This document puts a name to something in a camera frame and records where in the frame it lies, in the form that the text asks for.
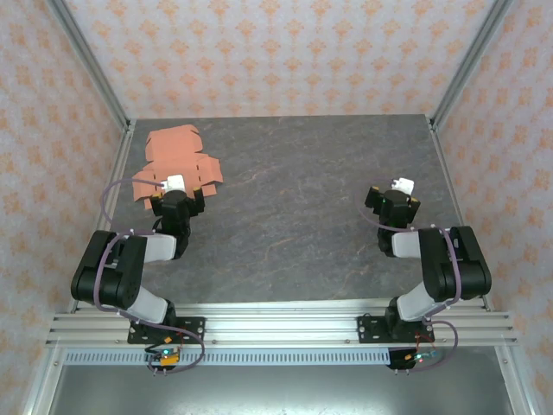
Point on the orange paper box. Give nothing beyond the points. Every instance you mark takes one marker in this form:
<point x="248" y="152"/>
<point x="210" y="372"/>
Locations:
<point x="173" y="151"/>

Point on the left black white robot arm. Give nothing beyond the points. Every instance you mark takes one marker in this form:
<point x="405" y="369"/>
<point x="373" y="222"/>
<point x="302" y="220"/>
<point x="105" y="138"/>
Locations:
<point x="125" y="268"/>

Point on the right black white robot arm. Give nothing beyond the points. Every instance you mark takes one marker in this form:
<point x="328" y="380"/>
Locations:
<point x="449" y="263"/>

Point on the grey metal sheet panel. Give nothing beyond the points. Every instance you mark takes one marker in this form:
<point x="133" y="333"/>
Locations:
<point x="276" y="389"/>

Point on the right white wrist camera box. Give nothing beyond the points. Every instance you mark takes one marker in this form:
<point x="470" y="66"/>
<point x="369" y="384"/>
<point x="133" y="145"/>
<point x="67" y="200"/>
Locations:
<point x="404" y="185"/>

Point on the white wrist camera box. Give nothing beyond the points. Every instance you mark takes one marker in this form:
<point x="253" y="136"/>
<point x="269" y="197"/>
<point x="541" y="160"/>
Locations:
<point x="404" y="185"/>
<point x="174" y="183"/>

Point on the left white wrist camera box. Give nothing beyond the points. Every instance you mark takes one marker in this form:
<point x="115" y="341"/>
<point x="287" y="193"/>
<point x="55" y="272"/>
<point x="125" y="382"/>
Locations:
<point x="174" y="183"/>

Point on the aluminium table side rail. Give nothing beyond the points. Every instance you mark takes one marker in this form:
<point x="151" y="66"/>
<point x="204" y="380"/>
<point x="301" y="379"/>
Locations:
<point x="449" y="181"/>
<point x="116" y="181"/>

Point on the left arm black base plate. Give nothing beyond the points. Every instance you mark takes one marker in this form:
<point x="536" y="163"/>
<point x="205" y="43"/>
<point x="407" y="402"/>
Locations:
<point x="194" y="328"/>

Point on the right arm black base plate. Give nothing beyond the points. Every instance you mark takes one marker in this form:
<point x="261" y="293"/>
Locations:
<point x="367" y="330"/>

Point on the aluminium base rail beam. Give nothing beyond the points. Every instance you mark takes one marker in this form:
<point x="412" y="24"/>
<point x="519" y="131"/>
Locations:
<point x="281" y="330"/>

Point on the aluminium frame post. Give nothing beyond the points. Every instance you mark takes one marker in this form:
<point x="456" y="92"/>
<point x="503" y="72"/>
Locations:
<point x="86" y="60"/>
<point x="471" y="60"/>

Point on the aluminium frame leg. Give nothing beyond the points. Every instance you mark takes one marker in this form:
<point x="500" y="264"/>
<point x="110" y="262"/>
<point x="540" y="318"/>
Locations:
<point x="43" y="384"/>
<point x="516" y="384"/>

